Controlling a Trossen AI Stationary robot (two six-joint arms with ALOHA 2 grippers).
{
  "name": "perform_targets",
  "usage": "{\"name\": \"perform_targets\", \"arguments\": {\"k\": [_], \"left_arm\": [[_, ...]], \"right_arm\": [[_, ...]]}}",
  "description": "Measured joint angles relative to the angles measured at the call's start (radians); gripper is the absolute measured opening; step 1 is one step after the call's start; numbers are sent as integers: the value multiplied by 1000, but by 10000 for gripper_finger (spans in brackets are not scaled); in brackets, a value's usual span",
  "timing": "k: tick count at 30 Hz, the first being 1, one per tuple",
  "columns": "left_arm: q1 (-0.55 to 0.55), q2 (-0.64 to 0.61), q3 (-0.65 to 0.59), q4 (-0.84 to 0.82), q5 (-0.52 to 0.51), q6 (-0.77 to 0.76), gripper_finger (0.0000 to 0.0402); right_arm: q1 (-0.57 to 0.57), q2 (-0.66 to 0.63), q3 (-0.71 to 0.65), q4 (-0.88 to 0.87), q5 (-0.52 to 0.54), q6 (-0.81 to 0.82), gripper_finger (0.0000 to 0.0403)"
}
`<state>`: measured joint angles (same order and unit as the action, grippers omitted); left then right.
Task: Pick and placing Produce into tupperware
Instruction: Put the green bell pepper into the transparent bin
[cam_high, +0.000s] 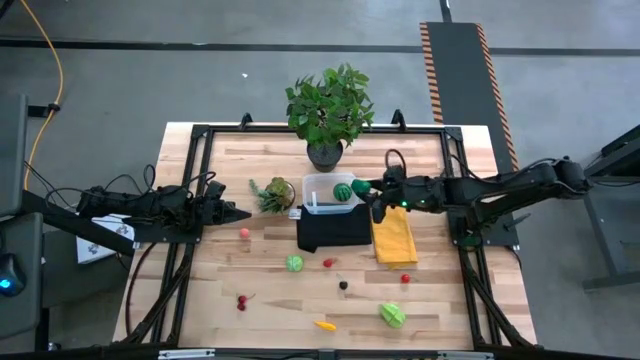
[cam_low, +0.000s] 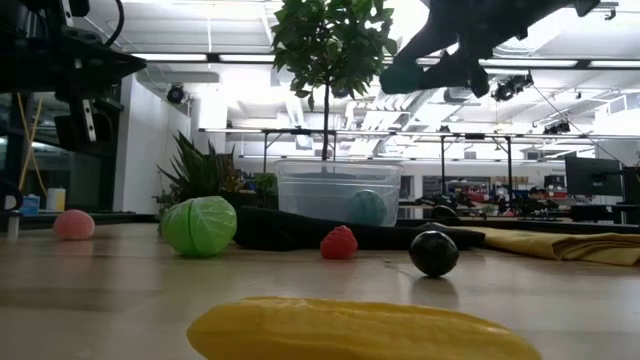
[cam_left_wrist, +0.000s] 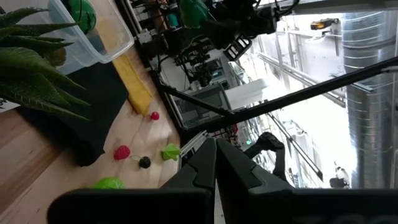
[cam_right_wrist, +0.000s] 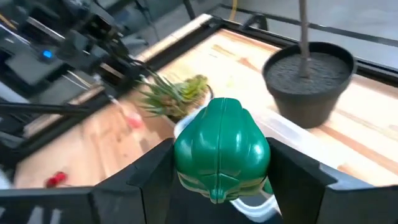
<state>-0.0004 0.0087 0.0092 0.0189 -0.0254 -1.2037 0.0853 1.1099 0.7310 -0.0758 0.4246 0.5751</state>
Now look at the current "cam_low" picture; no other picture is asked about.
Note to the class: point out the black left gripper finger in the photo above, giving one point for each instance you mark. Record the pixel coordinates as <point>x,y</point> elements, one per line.
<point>102,107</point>
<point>102,62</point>

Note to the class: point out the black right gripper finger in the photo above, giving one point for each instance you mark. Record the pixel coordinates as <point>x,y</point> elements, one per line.
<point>425,50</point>
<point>465,72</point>

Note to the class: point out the pink toy peach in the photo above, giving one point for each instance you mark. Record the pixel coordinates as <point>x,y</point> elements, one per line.
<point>74,225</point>

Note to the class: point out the light green toy cabbage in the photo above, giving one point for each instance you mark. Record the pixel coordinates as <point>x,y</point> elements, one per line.
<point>199,227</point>

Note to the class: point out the striped green toy watermelon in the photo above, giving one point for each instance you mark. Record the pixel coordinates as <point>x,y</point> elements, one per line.
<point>367,207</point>

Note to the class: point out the black toy plum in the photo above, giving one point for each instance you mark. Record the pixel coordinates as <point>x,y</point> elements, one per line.
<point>433,254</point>

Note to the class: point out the red toy raspberry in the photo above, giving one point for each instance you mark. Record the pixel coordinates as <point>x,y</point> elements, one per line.
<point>339,243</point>

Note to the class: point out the yellow toy banana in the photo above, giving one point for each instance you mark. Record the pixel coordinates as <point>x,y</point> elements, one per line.
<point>350,330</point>

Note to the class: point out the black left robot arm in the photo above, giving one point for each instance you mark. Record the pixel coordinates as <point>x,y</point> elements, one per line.
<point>15,50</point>

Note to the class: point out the clear plastic tupperware container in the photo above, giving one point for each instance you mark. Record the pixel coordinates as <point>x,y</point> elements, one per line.
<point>310,200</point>

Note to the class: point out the large black track spotlight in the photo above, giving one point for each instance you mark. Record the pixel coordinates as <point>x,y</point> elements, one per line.
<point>510,87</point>

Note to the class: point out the long ceiling light strip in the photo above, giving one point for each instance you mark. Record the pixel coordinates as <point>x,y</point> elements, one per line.
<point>615,63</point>
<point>170,57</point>

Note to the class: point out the leafy green potted tree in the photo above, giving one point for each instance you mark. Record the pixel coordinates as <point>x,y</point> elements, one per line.
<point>332,45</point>

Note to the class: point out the white cylindrical container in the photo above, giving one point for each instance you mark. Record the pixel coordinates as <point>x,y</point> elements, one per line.
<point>56,200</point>

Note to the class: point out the small black track lights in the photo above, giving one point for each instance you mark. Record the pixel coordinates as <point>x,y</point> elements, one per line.
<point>560,127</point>

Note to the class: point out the small spiky succulent plant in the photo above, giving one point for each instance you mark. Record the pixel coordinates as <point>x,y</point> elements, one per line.
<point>200,172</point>

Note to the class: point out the black curved tube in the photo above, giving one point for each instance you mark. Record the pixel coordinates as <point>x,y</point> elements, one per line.
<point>19,192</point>

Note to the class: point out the blue box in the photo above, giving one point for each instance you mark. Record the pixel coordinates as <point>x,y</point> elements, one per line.
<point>30,206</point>

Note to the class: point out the person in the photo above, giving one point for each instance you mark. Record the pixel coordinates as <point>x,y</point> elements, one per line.
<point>539,192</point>

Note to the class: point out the small grey cylinder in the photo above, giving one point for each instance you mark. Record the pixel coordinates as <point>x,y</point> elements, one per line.
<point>13,224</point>

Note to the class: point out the large black computer monitor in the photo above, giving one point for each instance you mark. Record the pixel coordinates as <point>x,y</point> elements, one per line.
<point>592,176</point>

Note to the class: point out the small green background plant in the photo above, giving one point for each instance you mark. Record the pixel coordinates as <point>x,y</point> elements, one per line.
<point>265,185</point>

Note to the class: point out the black background desk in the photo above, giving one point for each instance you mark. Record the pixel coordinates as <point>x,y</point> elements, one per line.
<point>600,212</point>

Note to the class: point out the black monitor cut by edge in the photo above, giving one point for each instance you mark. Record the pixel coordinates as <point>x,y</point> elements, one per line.
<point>632,185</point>

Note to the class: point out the yellow cloth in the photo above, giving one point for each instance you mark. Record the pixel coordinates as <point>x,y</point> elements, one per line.
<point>575,247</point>

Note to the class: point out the black cloth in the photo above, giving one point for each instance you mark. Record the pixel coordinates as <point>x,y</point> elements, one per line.
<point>290,232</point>

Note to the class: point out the round black wall spotlight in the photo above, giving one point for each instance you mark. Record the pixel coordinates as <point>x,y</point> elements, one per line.
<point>176,94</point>

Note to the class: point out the background metal table frame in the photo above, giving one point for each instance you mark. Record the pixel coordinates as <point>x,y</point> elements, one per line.
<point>300,131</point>

